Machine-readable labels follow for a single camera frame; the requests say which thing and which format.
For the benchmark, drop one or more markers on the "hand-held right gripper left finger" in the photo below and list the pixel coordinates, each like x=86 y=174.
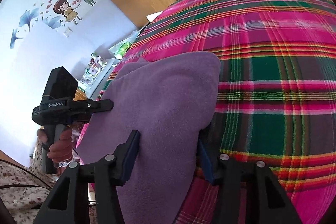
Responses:
x=131 y=155

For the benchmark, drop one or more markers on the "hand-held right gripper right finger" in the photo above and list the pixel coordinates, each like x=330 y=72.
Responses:
x=206 y=163

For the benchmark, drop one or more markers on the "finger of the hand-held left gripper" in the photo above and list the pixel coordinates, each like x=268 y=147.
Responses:
x=101 y=106

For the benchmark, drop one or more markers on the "purple fleece pants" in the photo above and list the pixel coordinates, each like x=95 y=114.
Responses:
x=162 y=108

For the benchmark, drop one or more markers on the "person's left forearm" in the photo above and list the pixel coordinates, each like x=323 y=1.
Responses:
x=21 y=187

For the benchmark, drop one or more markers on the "person's left hand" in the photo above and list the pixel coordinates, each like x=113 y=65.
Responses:
x=63 y=150

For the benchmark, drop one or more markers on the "wooden bedside cabinet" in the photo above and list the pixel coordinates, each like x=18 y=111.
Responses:
x=80 y=95

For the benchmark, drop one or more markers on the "green tissue pack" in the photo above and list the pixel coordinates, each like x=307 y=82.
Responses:
x=122 y=49

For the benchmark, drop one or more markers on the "plaid bed sheet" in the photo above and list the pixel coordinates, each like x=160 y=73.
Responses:
x=262 y=56

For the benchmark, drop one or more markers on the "cartoon couple wall sticker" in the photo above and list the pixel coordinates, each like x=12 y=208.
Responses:
x=65 y=8

